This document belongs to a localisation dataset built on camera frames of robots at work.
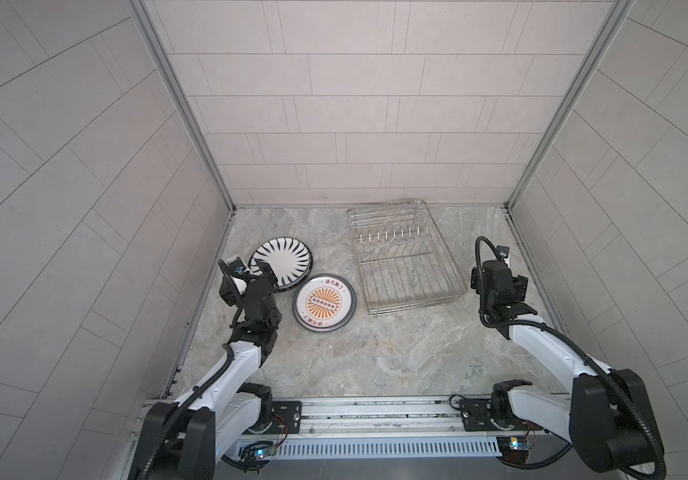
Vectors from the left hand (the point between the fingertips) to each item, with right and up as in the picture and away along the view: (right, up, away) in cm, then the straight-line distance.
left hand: (248, 262), depth 80 cm
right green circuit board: (+66, -42, -12) cm, 79 cm away
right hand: (+70, -3, +7) cm, 70 cm away
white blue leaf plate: (+7, -1, +19) cm, 20 cm away
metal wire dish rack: (+45, -1, +19) cm, 49 cm away
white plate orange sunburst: (+20, -13, +9) cm, 25 cm away
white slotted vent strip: (+34, -41, -12) cm, 55 cm away
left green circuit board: (+8, -40, -15) cm, 43 cm away
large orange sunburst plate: (+20, -13, +9) cm, 25 cm away
